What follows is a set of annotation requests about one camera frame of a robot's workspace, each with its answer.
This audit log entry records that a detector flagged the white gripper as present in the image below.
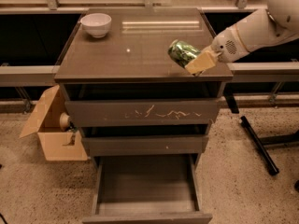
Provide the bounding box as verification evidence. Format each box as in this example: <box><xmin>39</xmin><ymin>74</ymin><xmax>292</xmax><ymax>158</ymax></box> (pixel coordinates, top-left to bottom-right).
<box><xmin>185</xmin><ymin>26</ymin><xmax>249</xmax><ymax>75</ymax></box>

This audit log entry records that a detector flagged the green soda can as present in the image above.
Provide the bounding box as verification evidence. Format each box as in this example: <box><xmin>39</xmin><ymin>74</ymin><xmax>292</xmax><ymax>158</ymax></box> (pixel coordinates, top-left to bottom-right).
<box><xmin>167</xmin><ymin>40</ymin><xmax>201</xmax><ymax>68</ymax></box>

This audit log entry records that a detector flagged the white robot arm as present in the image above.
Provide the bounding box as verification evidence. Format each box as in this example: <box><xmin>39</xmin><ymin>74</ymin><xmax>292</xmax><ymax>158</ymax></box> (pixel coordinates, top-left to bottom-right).
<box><xmin>185</xmin><ymin>0</ymin><xmax>299</xmax><ymax>75</ymax></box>

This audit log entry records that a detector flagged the top grey drawer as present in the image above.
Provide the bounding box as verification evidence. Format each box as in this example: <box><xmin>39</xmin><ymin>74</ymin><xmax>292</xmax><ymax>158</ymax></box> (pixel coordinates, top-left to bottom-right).
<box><xmin>65</xmin><ymin>100</ymin><xmax>219</xmax><ymax>127</ymax></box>

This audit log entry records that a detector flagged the grey drawer cabinet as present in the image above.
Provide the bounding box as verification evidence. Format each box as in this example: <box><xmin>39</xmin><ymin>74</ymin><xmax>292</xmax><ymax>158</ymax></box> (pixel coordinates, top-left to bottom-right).
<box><xmin>53</xmin><ymin>7</ymin><xmax>234</xmax><ymax>224</ymax></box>

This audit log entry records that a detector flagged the middle grey drawer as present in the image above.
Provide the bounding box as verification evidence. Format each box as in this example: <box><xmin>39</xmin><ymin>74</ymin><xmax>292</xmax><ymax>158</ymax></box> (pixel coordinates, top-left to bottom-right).
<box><xmin>82</xmin><ymin>135</ymin><xmax>208</xmax><ymax>156</ymax></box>

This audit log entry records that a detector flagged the bottom grey open drawer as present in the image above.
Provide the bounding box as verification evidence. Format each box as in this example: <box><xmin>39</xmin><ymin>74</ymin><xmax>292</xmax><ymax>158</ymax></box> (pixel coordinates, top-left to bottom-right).
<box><xmin>82</xmin><ymin>155</ymin><xmax>212</xmax><ymax>224</ymax></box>

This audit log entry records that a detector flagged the black stand leg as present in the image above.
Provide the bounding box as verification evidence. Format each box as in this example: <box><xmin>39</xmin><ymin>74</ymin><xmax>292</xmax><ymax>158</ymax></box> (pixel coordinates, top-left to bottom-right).
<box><xmin>241</xmin><ymin>116</ymin><xmax>279</xmax><ymax>175</ymax></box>

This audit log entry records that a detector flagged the white ceramic bowl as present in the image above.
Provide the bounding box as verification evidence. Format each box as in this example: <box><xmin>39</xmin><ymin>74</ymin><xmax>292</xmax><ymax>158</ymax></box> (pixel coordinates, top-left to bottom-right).
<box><xmin>80</xmin><ymin>13</ymin><xmax>112</xmax><ymax>38</ymax></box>

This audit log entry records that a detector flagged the round beige object in box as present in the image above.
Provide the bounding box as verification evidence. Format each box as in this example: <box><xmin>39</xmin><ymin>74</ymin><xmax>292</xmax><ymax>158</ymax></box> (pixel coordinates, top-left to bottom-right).
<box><xmin>59</xmin><ymin>112</ymin><xmax>70</xmax><ymax>132</ymax></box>

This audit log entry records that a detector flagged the open cardboard box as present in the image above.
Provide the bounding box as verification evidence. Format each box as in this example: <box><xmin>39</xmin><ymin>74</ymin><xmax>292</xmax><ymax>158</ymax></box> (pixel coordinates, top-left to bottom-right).
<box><xmin>20</xmin><ymin>85</ymin><xmax>88</xmax><ymax>161</ymax></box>

